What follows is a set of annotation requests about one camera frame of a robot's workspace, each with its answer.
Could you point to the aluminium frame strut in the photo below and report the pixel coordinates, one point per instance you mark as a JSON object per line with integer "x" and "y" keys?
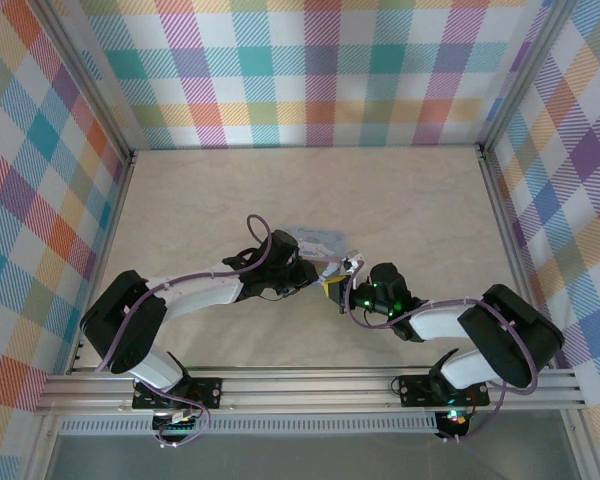
{"x": 42, "y": 450}
{"x": 577, "y": 445}

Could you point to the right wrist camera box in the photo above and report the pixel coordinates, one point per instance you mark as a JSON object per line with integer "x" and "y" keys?
{"x": 352, "y": 262}

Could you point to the pastel cartoon tin box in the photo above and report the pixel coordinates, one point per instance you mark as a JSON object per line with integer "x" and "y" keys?
{"x": 325, "y": 240}

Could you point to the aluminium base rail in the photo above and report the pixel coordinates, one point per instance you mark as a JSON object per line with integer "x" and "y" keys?
{"x": 305, "y": 390}

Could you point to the aluminium side rail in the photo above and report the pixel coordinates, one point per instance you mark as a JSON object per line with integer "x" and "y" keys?
{"x": 506, "y": 225}
{"x": 113, "y": 230}

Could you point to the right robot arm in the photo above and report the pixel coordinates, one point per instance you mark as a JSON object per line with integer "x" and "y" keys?
{"x": 505, "y": 330}

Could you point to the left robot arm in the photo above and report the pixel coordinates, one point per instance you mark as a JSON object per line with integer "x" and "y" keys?
{"x": 125, "y": 320}

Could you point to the aluminium corner post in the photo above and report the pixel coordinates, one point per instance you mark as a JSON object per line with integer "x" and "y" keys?
{"x": 525, "y": 75}
{"x": 90, "y": 85}

